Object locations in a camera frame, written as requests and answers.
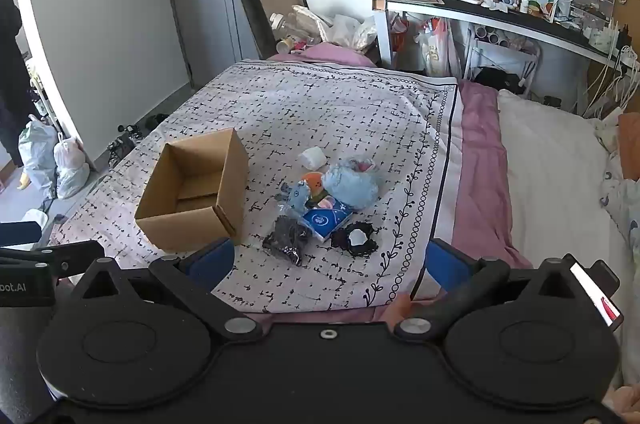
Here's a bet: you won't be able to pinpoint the white packet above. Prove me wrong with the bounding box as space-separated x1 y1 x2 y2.
299 146 329 170

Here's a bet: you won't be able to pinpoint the white power strip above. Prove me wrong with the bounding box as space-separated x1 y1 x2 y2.
602 44 640 72

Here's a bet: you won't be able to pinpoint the white black printed blanket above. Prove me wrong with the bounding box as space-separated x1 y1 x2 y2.
50 59 460 314

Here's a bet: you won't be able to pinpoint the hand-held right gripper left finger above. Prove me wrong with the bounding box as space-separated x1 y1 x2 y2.
70 238 263 346

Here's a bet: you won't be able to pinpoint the grey plastic bag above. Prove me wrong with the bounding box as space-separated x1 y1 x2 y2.
19 114 60 200

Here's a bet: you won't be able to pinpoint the red plastic bag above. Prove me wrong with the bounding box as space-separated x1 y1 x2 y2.
389 11 418 55

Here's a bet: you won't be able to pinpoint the black hanging coat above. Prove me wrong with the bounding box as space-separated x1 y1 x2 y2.
0 0 36 170

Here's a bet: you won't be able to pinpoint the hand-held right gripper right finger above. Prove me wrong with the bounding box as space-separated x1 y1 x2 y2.
394 238 583 346

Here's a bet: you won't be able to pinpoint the orange melon slice plush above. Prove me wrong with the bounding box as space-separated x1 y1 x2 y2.
300 171 328 200

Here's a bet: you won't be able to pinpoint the brown cardboard box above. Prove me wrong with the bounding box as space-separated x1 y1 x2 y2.
134 127 250 254

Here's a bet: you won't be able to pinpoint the white orange shopping bag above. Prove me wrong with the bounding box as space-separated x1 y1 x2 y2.
417 18 463 77

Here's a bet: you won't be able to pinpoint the pink bed sheet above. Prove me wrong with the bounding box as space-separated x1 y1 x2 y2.
277 41 533 325

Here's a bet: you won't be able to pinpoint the white wire rack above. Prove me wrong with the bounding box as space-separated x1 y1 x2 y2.
462 24 543 97

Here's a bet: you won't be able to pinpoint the black scrunchie with white tag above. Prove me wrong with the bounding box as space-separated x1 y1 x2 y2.
330 221 379 259

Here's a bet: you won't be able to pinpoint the black cloth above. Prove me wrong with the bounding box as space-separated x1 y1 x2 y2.
262 215 313 266

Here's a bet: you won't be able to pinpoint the black smartphone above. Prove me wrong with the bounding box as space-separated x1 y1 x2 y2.
570 254 625 334

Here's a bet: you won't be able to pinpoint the white duvet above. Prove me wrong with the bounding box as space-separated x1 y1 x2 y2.
496 89 640 400

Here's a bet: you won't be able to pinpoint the white crumpled plastic bag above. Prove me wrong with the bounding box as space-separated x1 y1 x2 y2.
327 14 378 52

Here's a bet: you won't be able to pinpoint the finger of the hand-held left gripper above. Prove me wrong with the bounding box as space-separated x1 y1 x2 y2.
0 221 44 249
0 240 106 280

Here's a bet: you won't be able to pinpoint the white desk with black top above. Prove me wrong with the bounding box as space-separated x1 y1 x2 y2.
371 0 640 77

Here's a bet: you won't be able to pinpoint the black sandal pair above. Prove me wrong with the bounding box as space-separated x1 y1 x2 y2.
107 123 146 165

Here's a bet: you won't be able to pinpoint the white blue print cloth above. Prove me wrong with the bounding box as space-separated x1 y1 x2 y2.
600 164 640 265

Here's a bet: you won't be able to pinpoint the white cables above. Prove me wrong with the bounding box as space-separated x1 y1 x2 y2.
582 59 631 117

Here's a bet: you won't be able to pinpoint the clear plastic jar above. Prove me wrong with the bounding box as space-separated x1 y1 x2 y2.
269 11 301 42

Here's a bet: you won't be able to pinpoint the black bag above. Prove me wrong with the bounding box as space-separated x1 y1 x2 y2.
472 66 526 97

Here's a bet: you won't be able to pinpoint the cork board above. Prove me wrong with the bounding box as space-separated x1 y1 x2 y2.
612 0 640 70

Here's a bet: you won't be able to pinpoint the blue pink fluffy plush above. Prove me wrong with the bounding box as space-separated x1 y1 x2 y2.
321 156 381 211

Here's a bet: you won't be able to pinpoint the orange pillow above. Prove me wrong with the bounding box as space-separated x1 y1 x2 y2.
617 111 640 181

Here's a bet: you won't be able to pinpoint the blue tissue packet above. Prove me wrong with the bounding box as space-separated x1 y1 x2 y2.
301 199 353 241

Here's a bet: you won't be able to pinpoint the blue plush toy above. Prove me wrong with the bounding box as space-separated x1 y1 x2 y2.
277 181 313 215

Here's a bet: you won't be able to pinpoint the clear crumpled plastic bag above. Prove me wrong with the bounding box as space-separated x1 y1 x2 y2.
292 4 333 45

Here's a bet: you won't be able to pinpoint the white plastic bag with handles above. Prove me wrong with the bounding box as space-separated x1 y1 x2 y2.
52 133 91 200

